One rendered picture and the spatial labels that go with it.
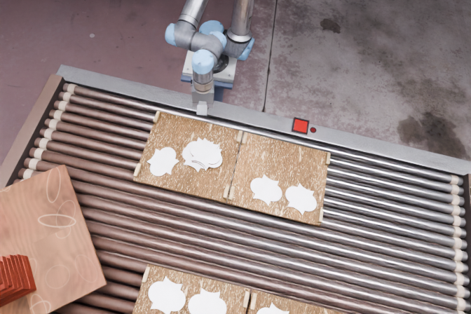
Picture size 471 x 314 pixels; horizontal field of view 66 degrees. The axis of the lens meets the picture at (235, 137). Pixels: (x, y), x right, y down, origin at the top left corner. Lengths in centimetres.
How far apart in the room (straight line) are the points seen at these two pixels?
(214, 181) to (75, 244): 59
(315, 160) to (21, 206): 122
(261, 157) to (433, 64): 236
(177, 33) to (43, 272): 97
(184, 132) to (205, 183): 26
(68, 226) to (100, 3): 241
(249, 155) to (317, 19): 212
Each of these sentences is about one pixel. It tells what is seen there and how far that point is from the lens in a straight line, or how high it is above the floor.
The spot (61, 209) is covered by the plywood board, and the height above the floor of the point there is 104.
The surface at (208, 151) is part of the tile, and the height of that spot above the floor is 98.
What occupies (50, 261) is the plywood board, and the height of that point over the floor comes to 104.
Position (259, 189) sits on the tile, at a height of 94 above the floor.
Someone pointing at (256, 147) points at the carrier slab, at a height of 94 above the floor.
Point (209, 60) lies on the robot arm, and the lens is 127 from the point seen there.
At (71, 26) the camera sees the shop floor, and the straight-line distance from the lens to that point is 343.
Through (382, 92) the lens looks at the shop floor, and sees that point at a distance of 327.
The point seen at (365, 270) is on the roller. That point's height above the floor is 92.
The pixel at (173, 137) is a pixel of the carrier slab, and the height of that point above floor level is 94.
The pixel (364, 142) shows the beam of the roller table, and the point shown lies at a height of 92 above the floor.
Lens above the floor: 245
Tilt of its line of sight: 64 degrees down
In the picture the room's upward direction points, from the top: 12 degrees clockwise
